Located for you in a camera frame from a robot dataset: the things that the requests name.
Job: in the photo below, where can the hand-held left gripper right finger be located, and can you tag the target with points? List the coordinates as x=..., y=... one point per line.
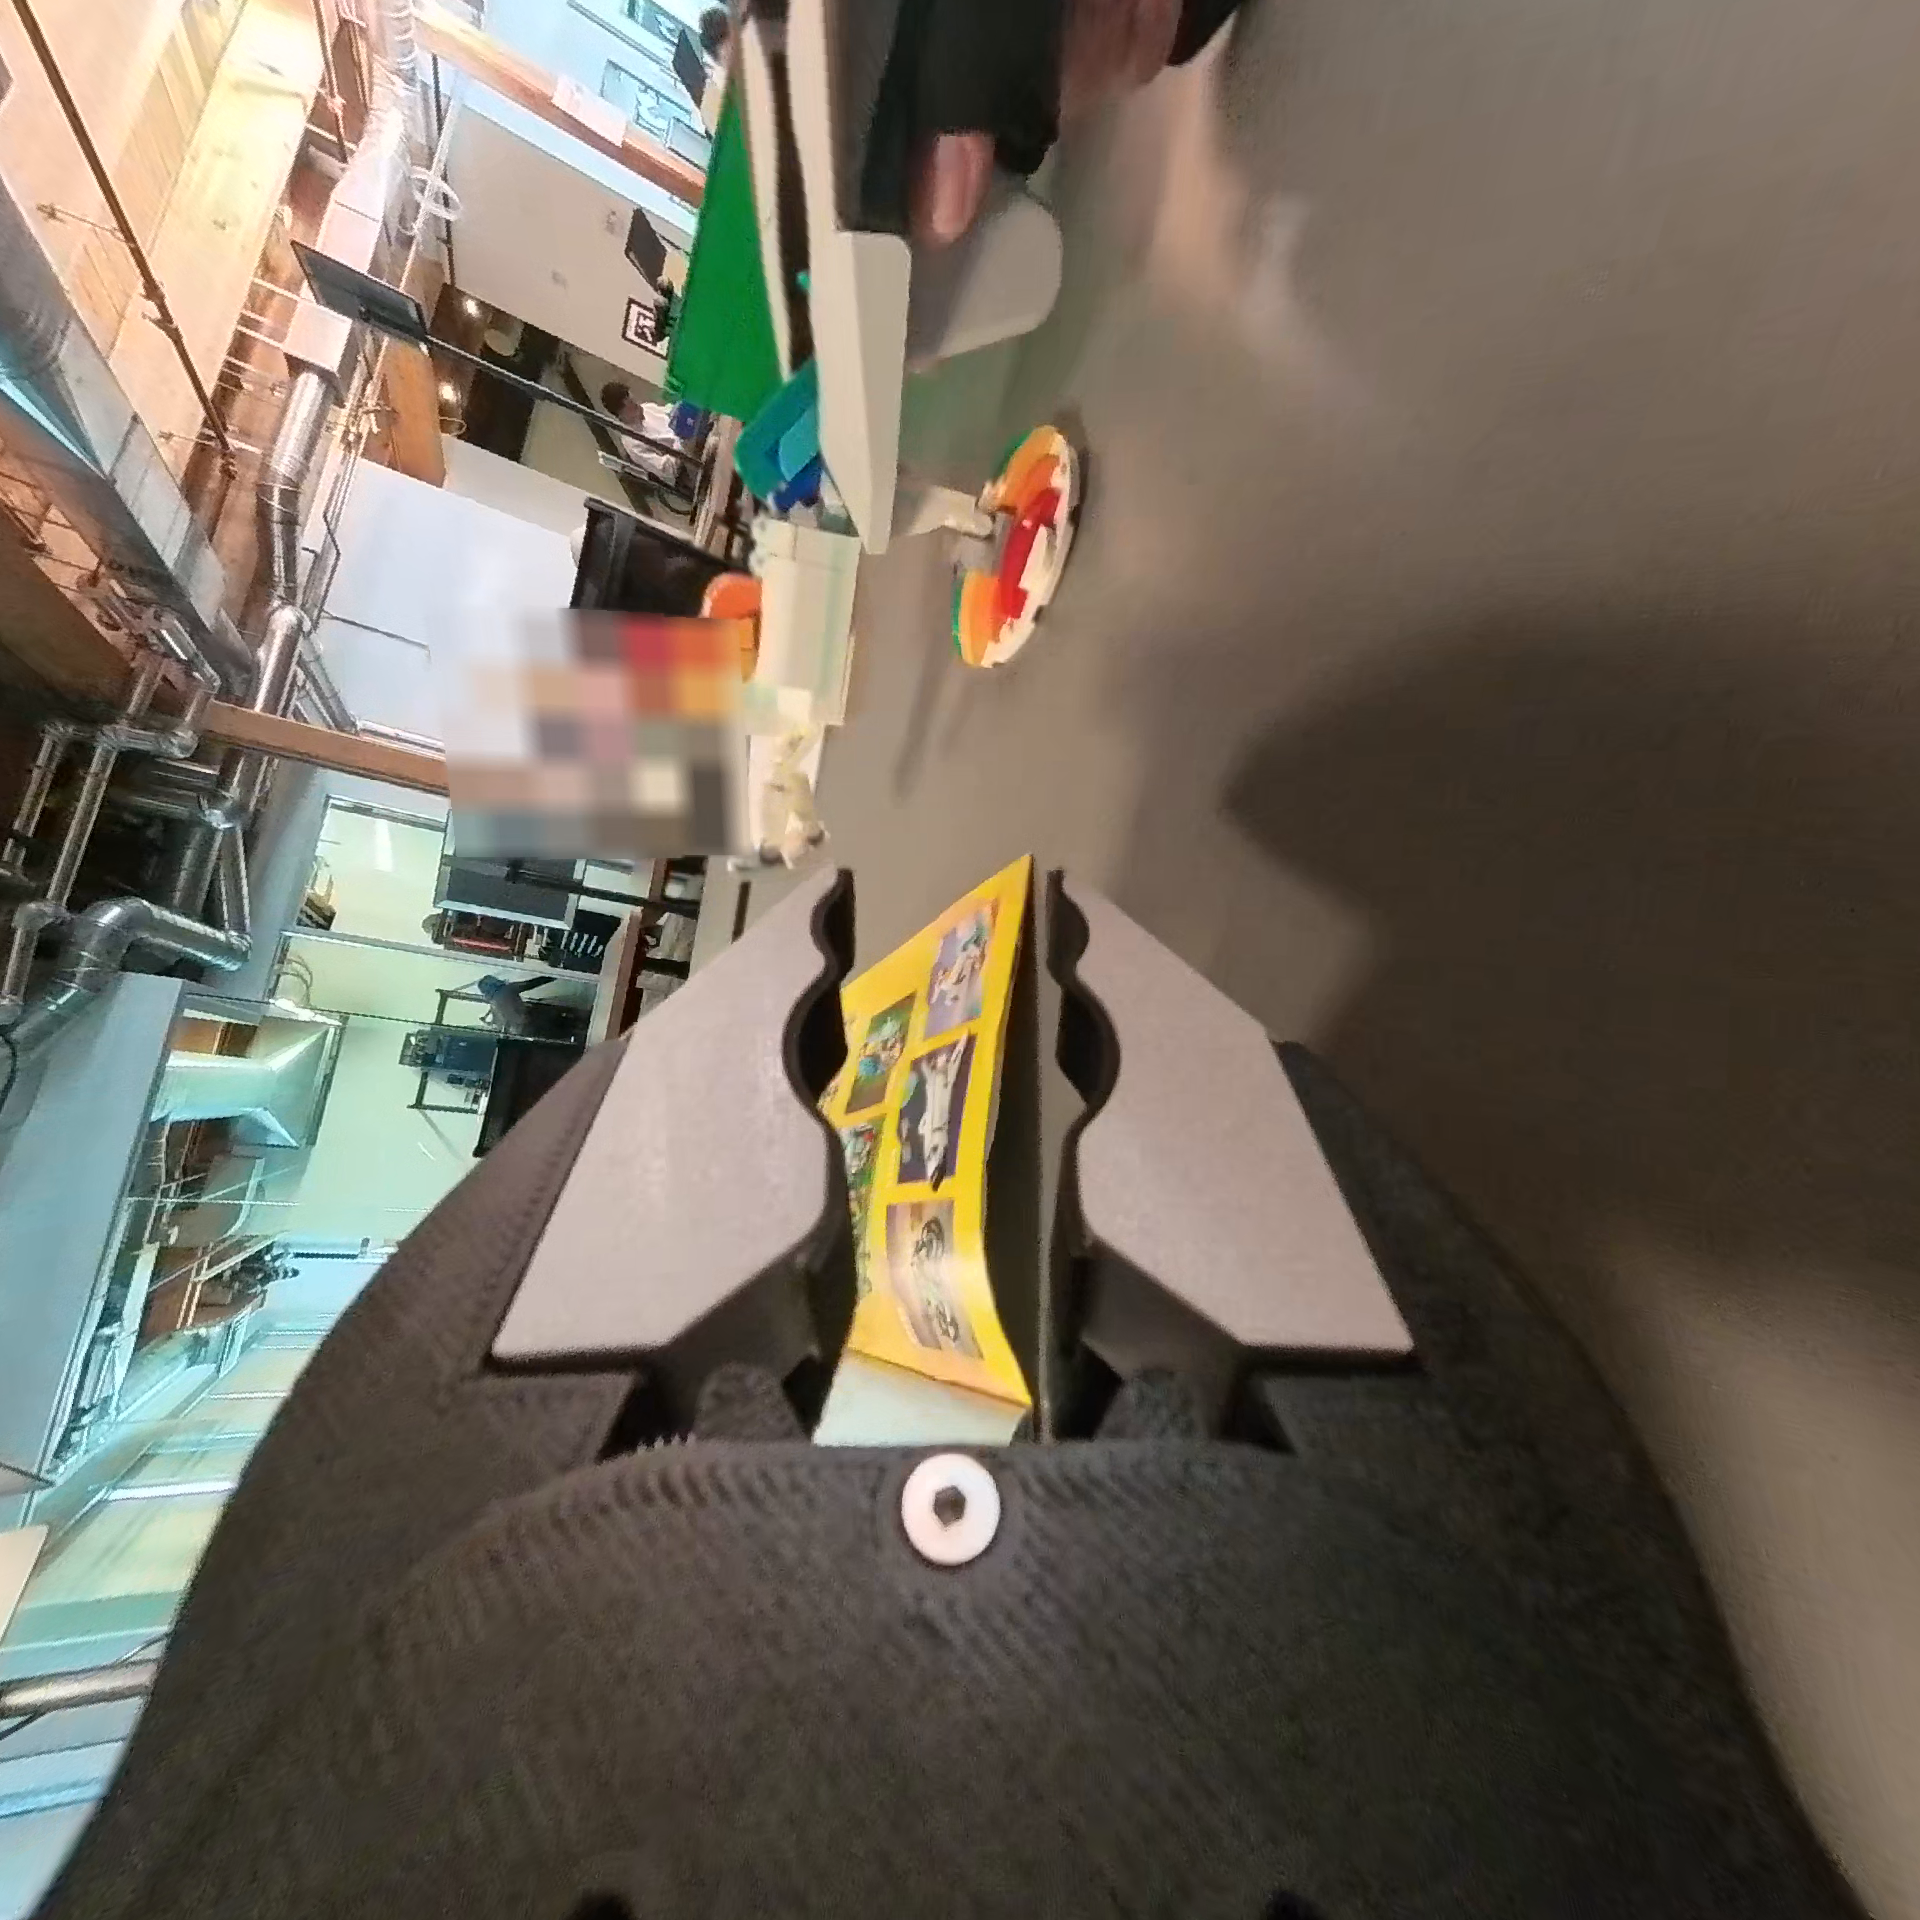
x=1213, y=1170

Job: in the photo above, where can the silver ventilation duct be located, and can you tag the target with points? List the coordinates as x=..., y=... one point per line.
x=149, y=938
x=276, y=598

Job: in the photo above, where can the black monitor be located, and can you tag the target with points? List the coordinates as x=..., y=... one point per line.
x=360, y=288

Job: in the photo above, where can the white toy brick unicorn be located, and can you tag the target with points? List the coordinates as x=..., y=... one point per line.
x=810, y=598

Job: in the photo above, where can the green plastic bin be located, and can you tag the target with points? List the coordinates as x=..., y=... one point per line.
x=728, y=270

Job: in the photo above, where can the round rainbow brick plate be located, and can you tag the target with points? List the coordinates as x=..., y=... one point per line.
x=1019, y=555

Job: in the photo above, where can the yellow instruction booklet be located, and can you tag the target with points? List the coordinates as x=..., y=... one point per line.
x=931, y=1080

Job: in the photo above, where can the person's right hand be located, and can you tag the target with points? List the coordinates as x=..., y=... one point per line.
x=954, y=187

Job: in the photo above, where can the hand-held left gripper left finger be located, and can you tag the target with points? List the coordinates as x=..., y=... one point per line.
x=674, y=1170

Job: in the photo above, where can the black and white marker sign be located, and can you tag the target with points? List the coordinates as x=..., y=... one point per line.
x=646, y=323

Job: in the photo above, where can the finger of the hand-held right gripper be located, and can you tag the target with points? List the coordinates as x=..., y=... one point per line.
x=862, y=376

